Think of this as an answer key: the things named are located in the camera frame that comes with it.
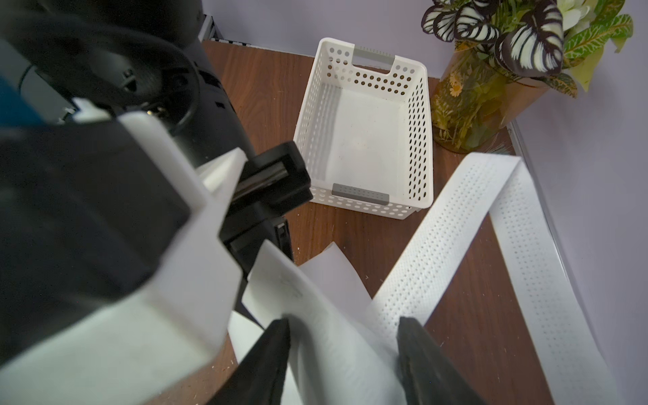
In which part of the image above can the artificial plant with striped leaves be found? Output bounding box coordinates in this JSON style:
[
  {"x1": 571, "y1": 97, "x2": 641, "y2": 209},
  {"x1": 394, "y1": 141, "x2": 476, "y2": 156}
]
[{"x1": 421, "y1": 0, "x2": 634, "y2": 154}]

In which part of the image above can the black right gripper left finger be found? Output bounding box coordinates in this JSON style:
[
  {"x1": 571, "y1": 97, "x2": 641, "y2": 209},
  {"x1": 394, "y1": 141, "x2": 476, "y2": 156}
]
[{"x1": 207, "y1": 319, "x2": 290, "y2": 405}]

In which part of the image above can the white perforated plastic basket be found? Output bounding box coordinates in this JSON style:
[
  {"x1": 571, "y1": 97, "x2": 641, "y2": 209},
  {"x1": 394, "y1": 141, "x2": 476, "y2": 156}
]
[{"x1": 294, "y1": 38, "x2": 434, "y2": 220}]

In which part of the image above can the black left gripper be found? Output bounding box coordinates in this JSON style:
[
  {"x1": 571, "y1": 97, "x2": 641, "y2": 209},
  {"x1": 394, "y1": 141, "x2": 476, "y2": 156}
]
[{"x1": 1, "y1": 1, "x2": 312, "y2": 272}]

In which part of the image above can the white insulated delivery bag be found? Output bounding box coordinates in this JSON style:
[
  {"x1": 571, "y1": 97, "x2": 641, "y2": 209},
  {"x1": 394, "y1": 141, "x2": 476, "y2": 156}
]
[{"x1": 242, "y1": 153, "x2": 620, "y2": 404}]

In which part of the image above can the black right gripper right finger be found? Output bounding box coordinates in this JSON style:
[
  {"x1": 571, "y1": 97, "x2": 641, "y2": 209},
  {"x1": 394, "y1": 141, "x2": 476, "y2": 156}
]
[{"x1": 397, "y1": 317, "x2": 484, "y2": 404}]

